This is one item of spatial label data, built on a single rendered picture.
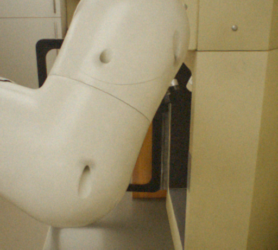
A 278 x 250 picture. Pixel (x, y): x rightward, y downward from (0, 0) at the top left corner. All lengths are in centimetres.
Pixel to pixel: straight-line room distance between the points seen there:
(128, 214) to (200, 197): 38
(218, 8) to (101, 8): 30
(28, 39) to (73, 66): 534
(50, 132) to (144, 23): 11
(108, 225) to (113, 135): 70
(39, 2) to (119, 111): 529
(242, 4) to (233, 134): 21
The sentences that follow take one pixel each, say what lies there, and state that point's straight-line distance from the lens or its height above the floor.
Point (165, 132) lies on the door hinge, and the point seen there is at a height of 116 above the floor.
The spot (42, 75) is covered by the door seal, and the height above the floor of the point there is 130.
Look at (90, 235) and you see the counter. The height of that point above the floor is 94.
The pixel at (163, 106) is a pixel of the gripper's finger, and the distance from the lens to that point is 63.
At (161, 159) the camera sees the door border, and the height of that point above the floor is 108.
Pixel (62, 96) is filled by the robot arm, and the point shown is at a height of 142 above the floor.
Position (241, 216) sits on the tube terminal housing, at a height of 112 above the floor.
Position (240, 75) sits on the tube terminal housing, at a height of 137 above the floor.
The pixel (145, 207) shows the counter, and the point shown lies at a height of 94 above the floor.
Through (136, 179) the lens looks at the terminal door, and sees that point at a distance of 100.
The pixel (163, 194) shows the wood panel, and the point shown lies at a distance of 109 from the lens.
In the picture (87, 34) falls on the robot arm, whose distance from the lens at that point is 31.
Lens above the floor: 150
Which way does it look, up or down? 18 degrees down
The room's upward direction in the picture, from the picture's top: straight up
